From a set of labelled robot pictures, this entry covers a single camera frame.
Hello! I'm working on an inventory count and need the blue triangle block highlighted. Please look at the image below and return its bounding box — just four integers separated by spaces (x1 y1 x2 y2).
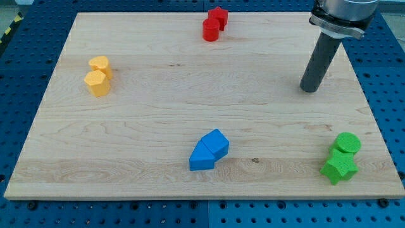
189 141 215 171

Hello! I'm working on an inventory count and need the green star block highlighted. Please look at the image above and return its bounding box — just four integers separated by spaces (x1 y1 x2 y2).
320 148 359 185

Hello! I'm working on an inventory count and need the green cylinder block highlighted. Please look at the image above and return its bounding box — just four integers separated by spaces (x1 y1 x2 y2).
329 132 361 154

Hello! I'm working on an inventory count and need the yellow hexagon block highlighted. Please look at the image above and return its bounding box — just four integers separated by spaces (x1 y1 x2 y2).
84 70 111 97

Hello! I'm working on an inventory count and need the yellow heart block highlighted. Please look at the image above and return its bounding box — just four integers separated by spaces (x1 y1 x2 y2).
88 56 113 80

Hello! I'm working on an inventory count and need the blue cube block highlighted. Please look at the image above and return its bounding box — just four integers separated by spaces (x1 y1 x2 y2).
201 129 230 161

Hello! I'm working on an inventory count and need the red star block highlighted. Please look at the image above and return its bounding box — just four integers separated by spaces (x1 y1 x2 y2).
208 6 228 31

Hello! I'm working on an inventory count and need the red cylinder block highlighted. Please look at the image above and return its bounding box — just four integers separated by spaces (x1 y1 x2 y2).
202 18 220 42

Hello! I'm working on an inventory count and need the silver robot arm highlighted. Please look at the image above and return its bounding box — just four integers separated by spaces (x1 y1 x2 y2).
309 0 380 40

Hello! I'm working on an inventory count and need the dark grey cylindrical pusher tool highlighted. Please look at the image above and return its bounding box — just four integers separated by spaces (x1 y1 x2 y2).
300 32 341 92

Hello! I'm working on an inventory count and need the light wooden board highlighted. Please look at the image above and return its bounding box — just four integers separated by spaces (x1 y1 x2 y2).
4 13 404 200

